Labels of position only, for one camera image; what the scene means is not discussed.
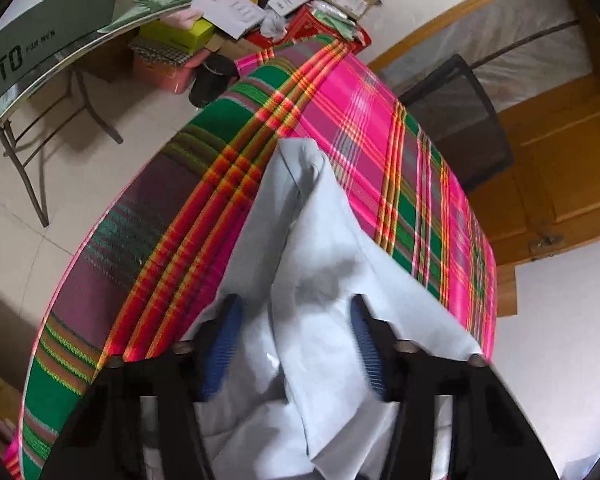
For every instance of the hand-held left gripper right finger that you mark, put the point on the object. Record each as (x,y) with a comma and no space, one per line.
(370,355)

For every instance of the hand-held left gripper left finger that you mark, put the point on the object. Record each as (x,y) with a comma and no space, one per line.
(225,350)

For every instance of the light blue t-shirt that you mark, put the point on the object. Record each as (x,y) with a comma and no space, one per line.
(305,260)

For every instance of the pink green plaid tablecloth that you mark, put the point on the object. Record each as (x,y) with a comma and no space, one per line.
(130,260)

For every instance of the wooden board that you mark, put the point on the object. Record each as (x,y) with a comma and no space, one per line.
(507,290)

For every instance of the black mesh office chair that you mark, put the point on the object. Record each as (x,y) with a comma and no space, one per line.
(455,105)

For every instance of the black cylinder container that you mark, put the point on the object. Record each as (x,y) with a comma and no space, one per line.
(212,82)

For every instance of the wooden door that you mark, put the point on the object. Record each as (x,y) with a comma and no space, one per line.
(565,170)

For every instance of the pink plastic bin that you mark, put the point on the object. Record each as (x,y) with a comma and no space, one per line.
(165,77)

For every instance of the yellow-green box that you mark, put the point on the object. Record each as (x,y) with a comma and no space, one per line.
(180,35)

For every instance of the pink cloth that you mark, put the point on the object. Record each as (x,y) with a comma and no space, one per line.
(180,17)

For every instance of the white paper sheets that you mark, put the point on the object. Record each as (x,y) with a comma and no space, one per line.
(225,10)

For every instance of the black rod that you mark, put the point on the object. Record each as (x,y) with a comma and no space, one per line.
(520,45)

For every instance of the glass-top folding table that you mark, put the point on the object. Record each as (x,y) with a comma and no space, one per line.
(145,0)

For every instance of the clear plastic curtain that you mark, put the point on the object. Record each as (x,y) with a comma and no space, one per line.
(505,20)

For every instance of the grey-green cardboard box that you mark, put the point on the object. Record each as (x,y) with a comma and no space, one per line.
(40,25)

